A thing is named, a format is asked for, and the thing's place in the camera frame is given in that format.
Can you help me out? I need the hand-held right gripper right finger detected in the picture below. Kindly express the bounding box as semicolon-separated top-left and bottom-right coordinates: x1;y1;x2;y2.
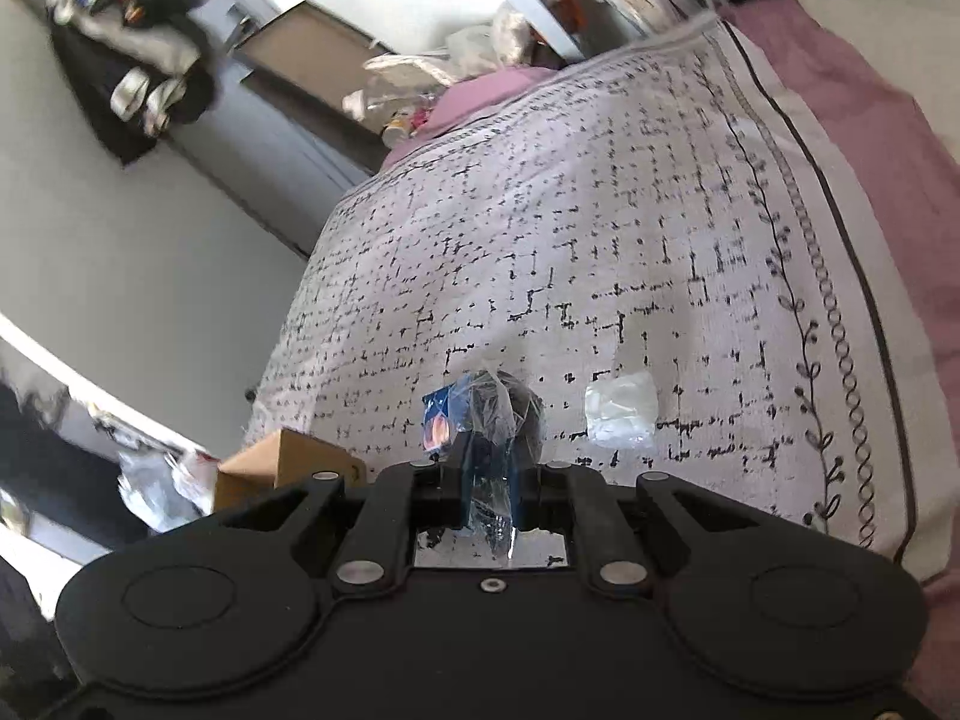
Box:
513;457;751;592

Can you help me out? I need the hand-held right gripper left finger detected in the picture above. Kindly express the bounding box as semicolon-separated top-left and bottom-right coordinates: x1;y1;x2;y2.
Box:
238;429;476;590

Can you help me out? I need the dark item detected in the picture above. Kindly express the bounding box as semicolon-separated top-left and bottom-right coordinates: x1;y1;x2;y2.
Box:
420;369;545;560

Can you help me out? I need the clear plastic packet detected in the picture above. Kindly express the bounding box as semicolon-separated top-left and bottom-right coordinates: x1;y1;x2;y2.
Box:
583;371;659;451

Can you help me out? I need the cardboard box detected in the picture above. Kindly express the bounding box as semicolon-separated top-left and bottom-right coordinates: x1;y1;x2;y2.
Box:
213;427;368;514

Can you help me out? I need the patterned white bed cover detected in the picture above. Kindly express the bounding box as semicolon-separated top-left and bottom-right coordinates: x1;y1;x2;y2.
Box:
244;15;946;584

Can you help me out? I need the crumpled clear plastic bag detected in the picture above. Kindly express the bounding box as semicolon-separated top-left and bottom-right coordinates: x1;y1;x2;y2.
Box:
116;444;222;535

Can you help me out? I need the pile of bags and clutter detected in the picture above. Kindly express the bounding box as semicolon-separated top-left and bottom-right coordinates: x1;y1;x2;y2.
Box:
342;1;556;149

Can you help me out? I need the pink bed sheet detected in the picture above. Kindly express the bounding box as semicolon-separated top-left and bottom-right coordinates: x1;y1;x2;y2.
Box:
379;3;960;661

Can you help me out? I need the dark shelf with shoes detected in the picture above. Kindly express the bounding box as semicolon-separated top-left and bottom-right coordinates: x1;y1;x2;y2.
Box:
37;0;226;166

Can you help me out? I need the cream pillow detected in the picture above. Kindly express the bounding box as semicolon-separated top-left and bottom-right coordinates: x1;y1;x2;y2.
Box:
795;0;960;143

